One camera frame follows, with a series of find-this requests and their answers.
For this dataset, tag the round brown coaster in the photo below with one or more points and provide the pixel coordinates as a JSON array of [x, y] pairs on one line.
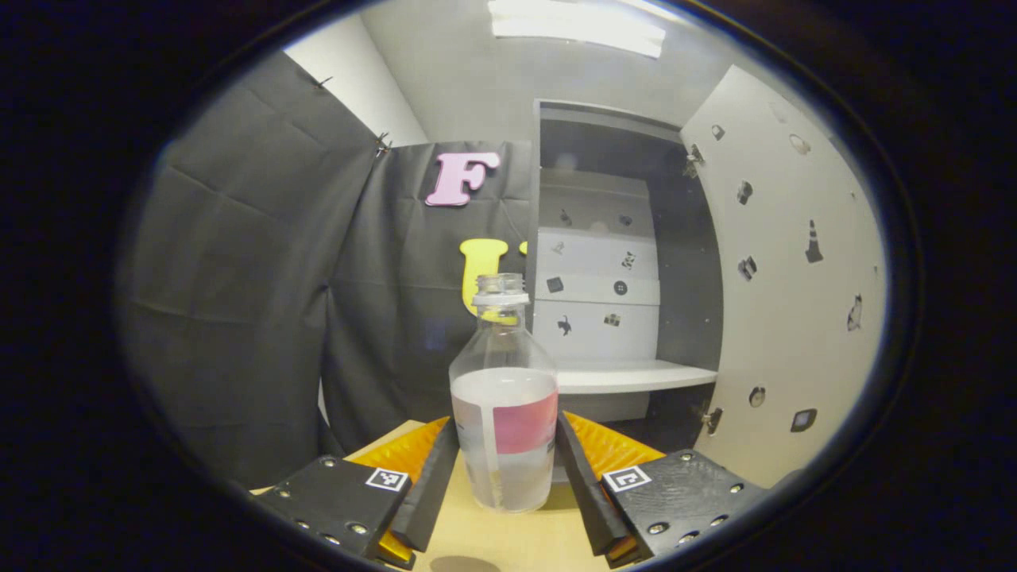
[[465, 566]]

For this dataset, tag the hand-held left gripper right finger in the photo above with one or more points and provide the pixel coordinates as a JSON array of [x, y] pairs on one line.
[[584, 492]]

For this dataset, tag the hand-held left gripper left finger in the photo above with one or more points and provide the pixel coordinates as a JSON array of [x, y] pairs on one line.
[[433, 492]]

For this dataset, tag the clear plastic bottle pink label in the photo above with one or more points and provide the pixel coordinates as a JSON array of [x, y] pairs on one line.
[[504, 445]]

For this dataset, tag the light grey cabinet door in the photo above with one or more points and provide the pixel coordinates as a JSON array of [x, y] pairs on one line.
[[794, 318]]

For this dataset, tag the grey cabinet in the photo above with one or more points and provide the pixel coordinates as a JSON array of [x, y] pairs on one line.
[[687, 278]]

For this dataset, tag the black backdrop cloth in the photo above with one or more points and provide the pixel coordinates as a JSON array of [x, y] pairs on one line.
[[238, 278]]

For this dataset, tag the long ceiling light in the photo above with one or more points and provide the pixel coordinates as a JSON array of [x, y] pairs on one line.
[[572, 24]]

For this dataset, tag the grey cabinet shelf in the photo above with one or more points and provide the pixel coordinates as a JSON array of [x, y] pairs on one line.
[[628, 375]]

